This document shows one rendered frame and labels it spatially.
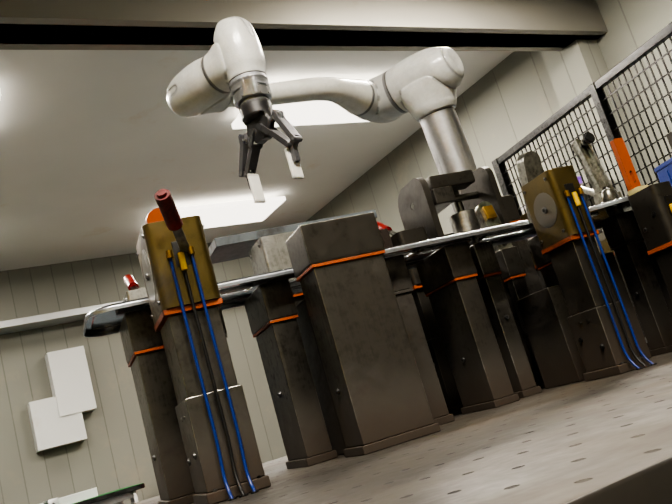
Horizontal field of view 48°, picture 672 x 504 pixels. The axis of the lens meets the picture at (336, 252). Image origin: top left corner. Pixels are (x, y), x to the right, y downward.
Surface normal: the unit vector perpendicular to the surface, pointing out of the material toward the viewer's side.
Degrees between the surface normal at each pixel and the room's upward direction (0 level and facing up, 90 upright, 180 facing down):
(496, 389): 90
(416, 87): 103
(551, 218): 90
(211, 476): 90
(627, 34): 90
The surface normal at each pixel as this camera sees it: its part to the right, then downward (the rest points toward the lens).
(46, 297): 0.46, -0.32
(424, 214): -0.91, 0.18
